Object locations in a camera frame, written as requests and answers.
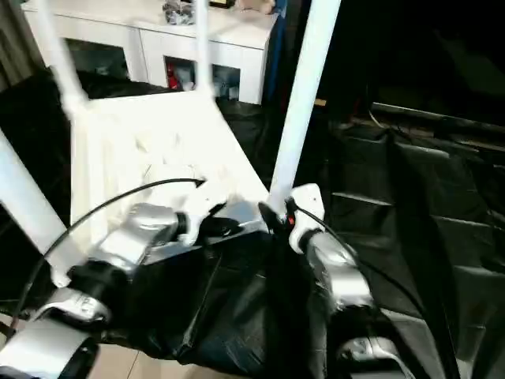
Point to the white plastic table top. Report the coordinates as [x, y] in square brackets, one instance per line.
[158, 130]

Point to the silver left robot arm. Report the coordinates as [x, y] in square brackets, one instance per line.
[134, 237]

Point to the black plastic mat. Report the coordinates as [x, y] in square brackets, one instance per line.
[256, 308]

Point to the blue upright panel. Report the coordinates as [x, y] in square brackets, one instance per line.
[274, 51]

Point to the black case with yellow label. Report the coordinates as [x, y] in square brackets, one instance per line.
[335, 59]

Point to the black long bar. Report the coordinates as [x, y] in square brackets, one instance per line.
[442, 116]

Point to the white cabinet with glass doors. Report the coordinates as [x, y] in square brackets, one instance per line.
[130, 39]

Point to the beige small ornament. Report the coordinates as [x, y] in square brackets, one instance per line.
[256, 6]

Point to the dark crumpled bag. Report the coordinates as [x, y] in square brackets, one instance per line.
[179, 13]

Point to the dark small box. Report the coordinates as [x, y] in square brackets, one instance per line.
[219, 3]

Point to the grey curtain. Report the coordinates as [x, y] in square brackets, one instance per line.
[16, 47]

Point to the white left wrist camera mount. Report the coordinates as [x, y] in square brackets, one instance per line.
[205, 201]

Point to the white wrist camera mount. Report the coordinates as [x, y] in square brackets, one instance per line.
[309, 201]
[205, 201]

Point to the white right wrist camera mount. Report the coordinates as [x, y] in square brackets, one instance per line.
[309, 201]

